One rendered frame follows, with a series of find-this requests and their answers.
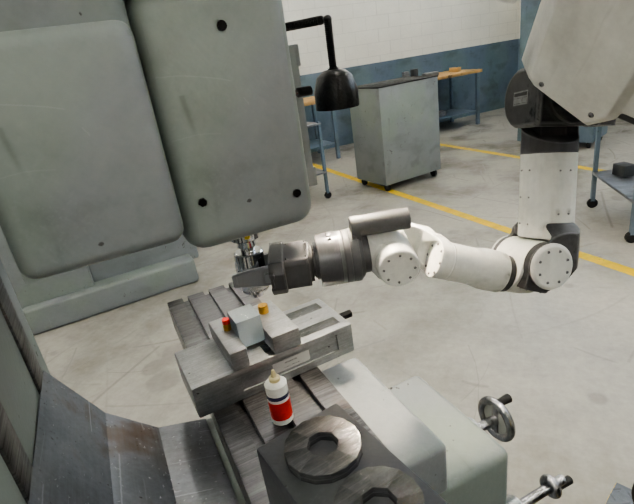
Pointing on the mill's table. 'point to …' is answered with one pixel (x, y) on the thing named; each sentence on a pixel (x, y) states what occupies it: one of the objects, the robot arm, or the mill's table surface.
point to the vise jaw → (279, 329)
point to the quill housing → (224, 113)
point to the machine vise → (259, 357)
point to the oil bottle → (278, 399)
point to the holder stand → (337, 466)
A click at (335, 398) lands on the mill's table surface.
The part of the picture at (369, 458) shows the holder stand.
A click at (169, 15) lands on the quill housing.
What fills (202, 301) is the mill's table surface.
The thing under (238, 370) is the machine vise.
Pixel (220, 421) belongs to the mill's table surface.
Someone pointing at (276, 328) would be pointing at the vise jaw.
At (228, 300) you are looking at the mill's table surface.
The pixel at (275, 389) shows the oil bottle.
